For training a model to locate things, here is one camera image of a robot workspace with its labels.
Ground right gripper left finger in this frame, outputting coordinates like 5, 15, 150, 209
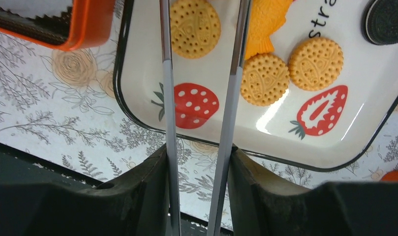
0, 146, 169, 236

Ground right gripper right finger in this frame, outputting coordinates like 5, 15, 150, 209
228, 147, 398, 236

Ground white strawberry tray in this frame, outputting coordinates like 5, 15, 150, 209
114, 0, 398, 171

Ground orange tin lid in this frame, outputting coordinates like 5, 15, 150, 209
381, 170, 398, 181

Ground metal tongs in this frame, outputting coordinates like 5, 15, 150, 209
159, 0, 252, 236

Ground orange fish cookie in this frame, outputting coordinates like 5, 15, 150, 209
244, 0, 293, 60

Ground orange cookie tin box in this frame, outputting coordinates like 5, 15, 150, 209
0, 0, 115, 51

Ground round orange cookie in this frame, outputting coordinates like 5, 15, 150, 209
240, 53, 290, 106
170, 0, 221, 59
288, 37, 344, 91

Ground floral table mat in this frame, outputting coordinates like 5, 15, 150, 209
0, 0, 398, 221

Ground black round cookie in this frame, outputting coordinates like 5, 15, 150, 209
361, 0, 398, 45

